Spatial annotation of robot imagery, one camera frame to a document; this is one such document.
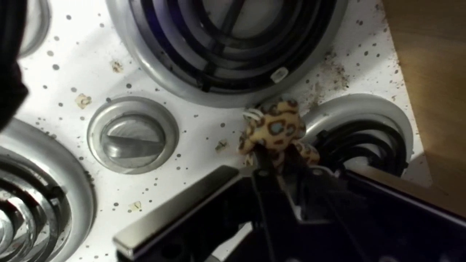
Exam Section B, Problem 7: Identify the front stove burner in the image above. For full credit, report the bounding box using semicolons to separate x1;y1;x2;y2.
303;93;414;177

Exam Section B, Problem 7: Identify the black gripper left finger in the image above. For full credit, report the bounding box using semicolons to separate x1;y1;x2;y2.
114;166;273;262

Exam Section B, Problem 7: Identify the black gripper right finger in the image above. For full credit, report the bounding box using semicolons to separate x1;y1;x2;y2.
298;166;466;262

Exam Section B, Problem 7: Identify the middle stove burner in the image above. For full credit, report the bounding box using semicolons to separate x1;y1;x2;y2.
0;119;97;262

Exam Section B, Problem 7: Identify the leopard print plush toy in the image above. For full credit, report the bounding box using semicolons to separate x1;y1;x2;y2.
239;99;321;170

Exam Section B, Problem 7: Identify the back stove burner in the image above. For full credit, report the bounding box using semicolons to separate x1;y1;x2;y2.
105;0;350;108

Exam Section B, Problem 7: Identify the grey stove knob upper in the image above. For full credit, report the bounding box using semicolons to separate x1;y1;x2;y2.
88;96;180;175

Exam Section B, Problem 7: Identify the white speckled toy countertop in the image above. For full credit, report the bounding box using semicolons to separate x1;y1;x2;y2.
17;0;433;262

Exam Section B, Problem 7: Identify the stove burner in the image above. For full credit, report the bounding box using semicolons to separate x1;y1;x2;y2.
105;0;350;108
0;119;97;262
303;93;414;177

